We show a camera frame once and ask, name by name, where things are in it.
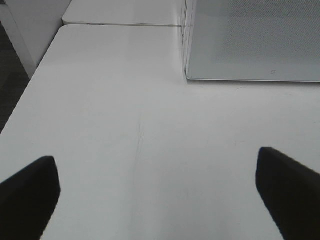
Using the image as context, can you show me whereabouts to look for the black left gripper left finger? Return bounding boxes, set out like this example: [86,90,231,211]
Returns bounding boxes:
[0,156,61,240]

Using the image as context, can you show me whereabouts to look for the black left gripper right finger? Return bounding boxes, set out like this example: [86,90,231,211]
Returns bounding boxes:
[255,147,320,240]

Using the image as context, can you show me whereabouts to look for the white microwave oven body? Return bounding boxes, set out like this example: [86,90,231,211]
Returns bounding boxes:
[180,0,198,81]

